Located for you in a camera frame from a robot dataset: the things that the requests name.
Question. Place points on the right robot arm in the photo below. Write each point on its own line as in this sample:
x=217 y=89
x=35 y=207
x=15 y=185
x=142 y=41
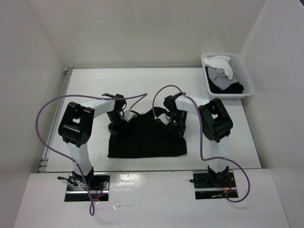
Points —
x=216 y=127

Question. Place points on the grey tank top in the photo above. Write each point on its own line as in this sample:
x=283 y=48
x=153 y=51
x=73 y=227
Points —
x=219 y=78

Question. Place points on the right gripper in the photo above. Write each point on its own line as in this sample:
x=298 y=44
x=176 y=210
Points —
x=178 y=132

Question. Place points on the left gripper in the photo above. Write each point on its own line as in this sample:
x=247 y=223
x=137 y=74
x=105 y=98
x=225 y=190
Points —
x=117 y=130

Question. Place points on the black tank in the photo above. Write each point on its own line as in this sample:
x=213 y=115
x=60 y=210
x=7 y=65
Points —
x=143 y=137
x=235 y=88

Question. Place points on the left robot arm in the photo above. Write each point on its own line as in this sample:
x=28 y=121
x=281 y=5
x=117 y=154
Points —
x=76 y=129

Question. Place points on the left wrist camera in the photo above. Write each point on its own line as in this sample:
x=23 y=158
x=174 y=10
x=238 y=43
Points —
x=129 y=115

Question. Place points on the white plastic laundry basket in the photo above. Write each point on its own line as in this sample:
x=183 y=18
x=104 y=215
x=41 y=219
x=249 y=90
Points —
x=239 y=67

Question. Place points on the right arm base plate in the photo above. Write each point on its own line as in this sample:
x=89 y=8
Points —
x=204 y=188

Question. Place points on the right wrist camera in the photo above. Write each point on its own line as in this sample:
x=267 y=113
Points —
x=163 y=118

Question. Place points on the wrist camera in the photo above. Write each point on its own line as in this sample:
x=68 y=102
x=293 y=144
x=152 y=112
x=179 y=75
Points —
x=129 y=115
x=163 y=118

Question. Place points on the white tank top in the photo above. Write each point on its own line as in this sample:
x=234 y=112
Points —
x=220 y=62

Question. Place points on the black tank top in basket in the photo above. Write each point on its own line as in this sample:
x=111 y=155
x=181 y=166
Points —
x=235 y=88

